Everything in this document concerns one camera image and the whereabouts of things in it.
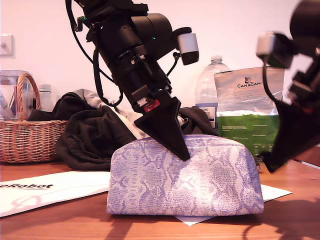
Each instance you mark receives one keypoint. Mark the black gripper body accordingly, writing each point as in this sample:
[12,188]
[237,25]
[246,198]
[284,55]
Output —
[140,80]

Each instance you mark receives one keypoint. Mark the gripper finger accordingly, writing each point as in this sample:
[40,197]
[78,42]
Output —
[180,110]
[165,127]
[297,132]

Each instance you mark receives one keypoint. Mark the purple snakeskin zip pouch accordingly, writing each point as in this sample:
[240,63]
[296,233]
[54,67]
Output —
[187,185]

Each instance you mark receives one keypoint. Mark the wooden chair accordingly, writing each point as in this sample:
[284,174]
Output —
[310,157]

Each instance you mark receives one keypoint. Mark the large clear water bottle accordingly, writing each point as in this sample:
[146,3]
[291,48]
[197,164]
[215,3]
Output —
[207,82]

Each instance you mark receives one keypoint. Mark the silver green Canagan food bag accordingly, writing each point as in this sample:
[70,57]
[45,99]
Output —
[240,130]

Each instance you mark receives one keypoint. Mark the black and grey jacket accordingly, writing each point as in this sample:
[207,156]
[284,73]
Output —
[95,140]

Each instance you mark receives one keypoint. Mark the small white bottle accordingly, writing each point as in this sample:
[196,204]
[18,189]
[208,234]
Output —
[46,100]

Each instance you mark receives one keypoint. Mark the white sheet with LeRobot print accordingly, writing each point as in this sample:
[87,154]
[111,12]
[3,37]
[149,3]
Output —
[62,190]

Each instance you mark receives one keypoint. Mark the woven wicker basket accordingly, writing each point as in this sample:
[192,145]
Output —
[30,140]

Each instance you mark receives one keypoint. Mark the clear plastic jug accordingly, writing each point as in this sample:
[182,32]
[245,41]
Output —
[10,95]

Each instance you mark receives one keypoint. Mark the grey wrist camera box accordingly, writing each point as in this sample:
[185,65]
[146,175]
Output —
[267,46]
[187,45]

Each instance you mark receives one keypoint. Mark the white wall switch plate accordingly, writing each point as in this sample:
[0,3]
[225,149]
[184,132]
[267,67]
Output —
[7,46]

